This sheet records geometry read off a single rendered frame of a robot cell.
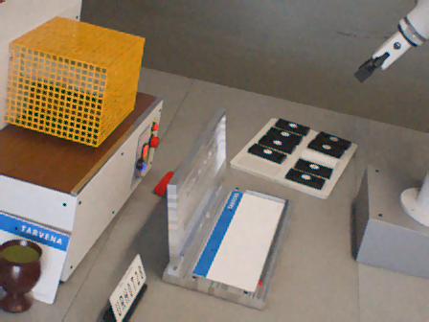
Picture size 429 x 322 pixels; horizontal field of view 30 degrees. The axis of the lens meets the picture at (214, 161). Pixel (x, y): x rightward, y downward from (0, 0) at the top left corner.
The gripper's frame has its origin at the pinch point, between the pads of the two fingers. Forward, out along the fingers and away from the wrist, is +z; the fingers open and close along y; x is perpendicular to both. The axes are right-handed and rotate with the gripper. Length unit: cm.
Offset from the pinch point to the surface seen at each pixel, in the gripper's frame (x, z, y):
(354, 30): 5, 38, 151
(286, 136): 0.1, 29.1, -1.6
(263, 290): -14, 19, -80
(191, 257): 0, 28, -78
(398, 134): -24.9, 15.5, 32.9
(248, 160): 3.4, 32.4, -22.7
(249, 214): -4, 26, -52
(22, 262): 21, 33, -110
